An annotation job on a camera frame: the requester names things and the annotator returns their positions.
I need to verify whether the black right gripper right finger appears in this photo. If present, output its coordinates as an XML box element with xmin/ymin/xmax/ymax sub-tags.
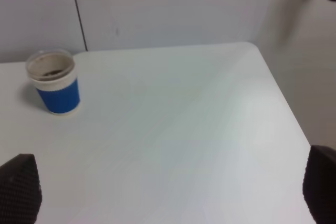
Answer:
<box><xmin>302</xmin><ymin>145</ymin><xmax>335</xmax><ymax>223</ymax></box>

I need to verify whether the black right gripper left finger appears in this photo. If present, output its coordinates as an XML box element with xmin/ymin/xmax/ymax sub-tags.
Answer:
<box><xmin>1</xmin><ymin>154</ymin><xmax>43</xmax><ymax>223</ymax></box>

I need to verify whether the blue sleeved paper cup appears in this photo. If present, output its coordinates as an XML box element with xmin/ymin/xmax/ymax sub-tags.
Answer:
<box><xmin>25</xmin><ymin>49</ymin><xmax>80</xmax><ymax>115</ymax></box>

